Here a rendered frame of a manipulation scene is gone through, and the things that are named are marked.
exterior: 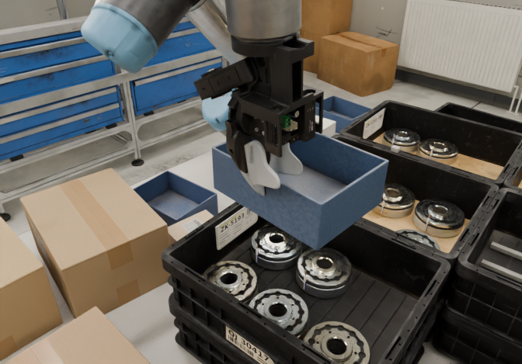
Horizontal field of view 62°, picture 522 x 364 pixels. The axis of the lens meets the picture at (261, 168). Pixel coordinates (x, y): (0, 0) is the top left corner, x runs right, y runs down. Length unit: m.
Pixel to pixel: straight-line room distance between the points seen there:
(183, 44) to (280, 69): 2.49
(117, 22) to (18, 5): 2.88
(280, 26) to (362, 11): 4.18
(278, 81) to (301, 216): 0.18
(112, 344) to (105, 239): 0.26
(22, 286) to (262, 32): 0.68
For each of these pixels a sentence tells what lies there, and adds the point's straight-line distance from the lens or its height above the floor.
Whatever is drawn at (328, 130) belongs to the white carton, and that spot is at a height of 0.77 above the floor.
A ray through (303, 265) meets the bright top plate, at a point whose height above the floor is 0.86.
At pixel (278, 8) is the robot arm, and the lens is 0.43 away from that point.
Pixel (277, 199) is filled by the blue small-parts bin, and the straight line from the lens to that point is 0.56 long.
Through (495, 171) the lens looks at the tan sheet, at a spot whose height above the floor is 0.83.
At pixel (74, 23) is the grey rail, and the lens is 2.52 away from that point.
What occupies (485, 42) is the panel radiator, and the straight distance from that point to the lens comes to 4.01.
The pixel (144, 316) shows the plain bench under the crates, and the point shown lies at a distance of 1.00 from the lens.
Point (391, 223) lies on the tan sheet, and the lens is 1.02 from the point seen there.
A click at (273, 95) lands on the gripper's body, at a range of 0.46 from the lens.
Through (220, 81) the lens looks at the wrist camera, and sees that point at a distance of 0.51.
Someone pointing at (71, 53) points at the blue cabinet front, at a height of 0.78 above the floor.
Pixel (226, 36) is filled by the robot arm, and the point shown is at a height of 1.19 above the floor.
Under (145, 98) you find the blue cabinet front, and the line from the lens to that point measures 2.83.
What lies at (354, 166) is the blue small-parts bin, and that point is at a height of 1.11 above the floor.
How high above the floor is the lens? 1.44
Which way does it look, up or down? 31 degrees down
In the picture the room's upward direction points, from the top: straight up
